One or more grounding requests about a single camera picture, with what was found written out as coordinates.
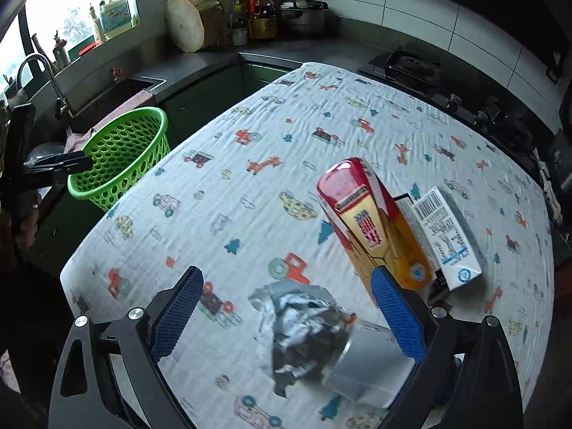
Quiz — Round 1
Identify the white blue milk carton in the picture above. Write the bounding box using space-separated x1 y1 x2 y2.
413 187 483 291

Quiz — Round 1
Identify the red yellow drink bottle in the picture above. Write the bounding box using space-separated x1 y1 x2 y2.
316 157 433 294

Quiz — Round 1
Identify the steel kitchen faucet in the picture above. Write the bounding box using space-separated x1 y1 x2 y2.
15 52 74 120

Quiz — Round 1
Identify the steel kitchen sink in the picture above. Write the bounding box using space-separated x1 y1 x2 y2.
70 77 165 133

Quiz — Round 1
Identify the green kitchen cabinet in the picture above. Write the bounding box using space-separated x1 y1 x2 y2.
160 63 288 149

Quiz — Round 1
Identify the pink dish towel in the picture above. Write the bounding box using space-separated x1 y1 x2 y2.
64 90 155 153

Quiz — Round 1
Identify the green plastic perforated basket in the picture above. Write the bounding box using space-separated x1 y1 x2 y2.
68 107 171 211

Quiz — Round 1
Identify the cartoon printed white tablecloth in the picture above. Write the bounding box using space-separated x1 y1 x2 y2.
60 63 554 428

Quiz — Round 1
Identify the small red white figurine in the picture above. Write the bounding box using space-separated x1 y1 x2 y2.
109 67 127 83

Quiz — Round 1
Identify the white detergent jug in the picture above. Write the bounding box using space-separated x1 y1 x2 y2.
99 0 132 40

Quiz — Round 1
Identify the round wooden chopping block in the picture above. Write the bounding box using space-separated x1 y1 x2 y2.
165 0 226 53

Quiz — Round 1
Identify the black gas stove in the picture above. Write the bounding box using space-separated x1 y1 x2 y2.
359 45 554 158

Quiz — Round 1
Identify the dark sauce bottle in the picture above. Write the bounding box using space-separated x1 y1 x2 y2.
226 0 248 46

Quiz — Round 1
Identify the cooking oil bottle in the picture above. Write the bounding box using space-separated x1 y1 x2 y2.
248 0 277 40

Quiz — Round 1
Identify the steel cooking pot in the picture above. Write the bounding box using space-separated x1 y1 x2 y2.
280 0 330 36

